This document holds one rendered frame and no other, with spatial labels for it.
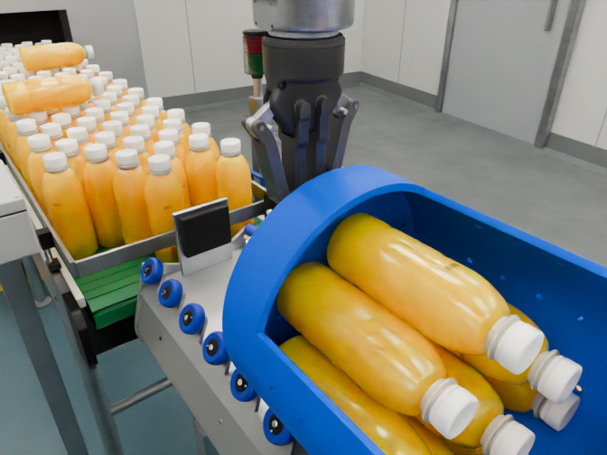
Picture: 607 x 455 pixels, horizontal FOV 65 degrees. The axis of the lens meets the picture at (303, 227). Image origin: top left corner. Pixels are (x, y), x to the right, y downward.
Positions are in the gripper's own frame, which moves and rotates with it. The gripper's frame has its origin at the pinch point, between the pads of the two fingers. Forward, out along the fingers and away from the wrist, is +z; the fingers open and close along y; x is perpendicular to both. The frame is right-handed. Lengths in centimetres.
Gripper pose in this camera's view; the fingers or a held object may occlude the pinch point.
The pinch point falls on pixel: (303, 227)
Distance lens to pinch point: 52.9
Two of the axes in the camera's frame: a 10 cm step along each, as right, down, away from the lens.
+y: -8.0, 3.0, -5.2
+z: 0.0, 8.6, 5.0
